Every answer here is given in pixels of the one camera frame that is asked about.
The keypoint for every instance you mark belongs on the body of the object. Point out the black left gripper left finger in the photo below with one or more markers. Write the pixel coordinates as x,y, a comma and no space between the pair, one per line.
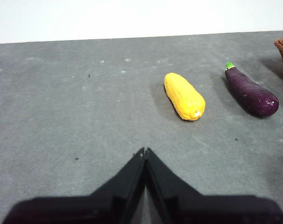
104,205

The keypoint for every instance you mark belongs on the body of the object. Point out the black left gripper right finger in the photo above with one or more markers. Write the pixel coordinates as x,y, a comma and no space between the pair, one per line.
190,205

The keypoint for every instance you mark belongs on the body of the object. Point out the yellow corn cob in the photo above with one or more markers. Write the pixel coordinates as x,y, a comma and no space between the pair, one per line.
184,96

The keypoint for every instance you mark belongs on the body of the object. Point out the purple eggplant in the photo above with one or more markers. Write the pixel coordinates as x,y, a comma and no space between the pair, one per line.
251,93

